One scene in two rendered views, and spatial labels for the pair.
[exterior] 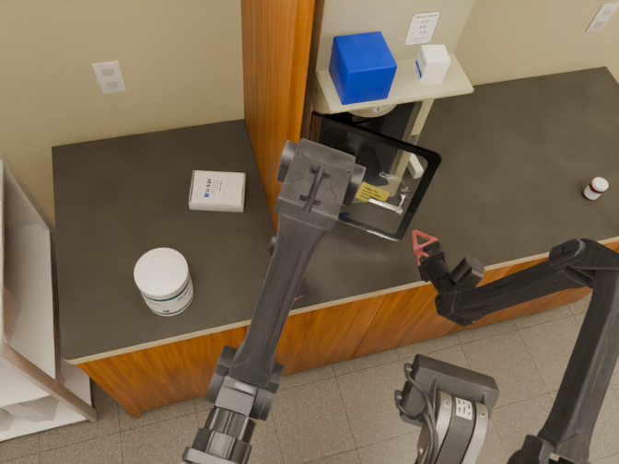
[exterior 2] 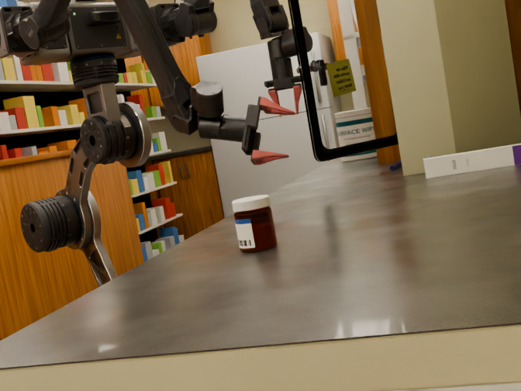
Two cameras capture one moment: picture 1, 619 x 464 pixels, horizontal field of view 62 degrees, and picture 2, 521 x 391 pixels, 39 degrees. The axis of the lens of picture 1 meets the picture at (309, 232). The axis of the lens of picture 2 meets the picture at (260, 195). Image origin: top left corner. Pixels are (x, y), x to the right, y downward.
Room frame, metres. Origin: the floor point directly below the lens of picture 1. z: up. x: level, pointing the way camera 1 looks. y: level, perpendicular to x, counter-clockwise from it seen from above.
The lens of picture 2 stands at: (1.71, -1.58, 1.09)
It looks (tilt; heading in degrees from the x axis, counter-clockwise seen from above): 5 degrees down; 130
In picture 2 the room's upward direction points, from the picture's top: 10 degrees counter-clockwise
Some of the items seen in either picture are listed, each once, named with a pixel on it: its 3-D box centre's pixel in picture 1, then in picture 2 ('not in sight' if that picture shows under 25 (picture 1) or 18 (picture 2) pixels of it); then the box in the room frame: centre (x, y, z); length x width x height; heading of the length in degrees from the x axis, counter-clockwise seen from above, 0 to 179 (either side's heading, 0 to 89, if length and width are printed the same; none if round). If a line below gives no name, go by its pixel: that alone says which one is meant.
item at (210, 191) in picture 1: (217, 191); not in sight; (0.85, 0.29, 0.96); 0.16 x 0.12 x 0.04; 99
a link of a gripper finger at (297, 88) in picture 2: not in sight; (289, 98); (0.51, 0.03, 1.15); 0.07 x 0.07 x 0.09; 32
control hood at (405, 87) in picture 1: (391, 97); not in sight; (0.85, -0.12, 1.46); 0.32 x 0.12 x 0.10; 114
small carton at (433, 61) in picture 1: (431, 64); not in sight; (0.88, -0.19, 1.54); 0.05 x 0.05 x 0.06; 17
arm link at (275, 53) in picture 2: not in sight; (280, 49); (0.50, 0.03, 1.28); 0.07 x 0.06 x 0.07; 172
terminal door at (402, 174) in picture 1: (363, 185); (349, 66); (0.80, -0.12, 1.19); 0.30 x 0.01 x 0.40; 78
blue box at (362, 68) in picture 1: (361, 68); not in sight; (0.81, -0.04, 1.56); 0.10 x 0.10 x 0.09; 24
